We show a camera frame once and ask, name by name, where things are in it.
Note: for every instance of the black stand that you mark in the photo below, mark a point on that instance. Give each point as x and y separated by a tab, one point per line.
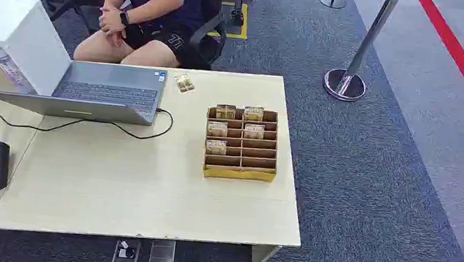
238	4

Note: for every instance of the white box cabinet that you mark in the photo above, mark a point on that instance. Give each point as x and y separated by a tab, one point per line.
12	30

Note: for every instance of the printed card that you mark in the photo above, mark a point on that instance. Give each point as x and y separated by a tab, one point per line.
253	114
184	83
254	131
225	112
217	129
216	147

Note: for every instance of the wooden card box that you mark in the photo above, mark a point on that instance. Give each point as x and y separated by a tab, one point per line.
238	172

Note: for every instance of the black office chair with armrest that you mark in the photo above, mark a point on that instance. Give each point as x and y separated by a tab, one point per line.
207	40

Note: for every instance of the grey laptop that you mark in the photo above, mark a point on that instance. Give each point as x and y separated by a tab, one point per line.
110	90

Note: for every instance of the floor socket cover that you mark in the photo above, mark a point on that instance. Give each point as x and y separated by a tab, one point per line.
162	253

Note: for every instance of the floor socket with plug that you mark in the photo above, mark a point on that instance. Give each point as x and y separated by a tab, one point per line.
126	252

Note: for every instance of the black wristwatch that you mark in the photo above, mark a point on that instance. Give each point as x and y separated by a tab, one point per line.
124	17

